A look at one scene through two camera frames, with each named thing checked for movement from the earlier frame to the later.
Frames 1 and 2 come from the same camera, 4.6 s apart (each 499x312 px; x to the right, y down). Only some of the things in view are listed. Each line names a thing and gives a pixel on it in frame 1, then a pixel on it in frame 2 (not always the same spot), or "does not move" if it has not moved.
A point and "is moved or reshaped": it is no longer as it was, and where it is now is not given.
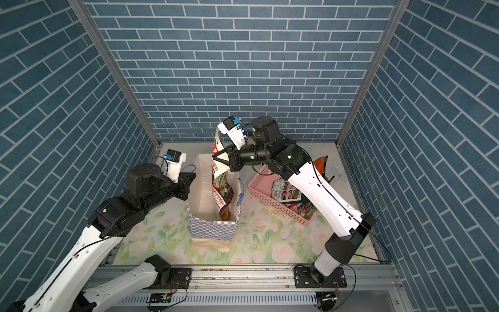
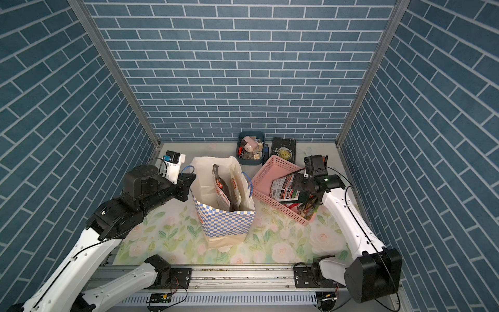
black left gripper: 184,182 does not move
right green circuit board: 325,300 does not move
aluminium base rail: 263,288 does not move
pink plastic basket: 260,186 does not move
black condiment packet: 284,192 does not move
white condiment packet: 222,189 to 236,188
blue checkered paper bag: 208,227 is moved or reshaped
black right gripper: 235,162 to 297,181
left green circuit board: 160,298 does not move
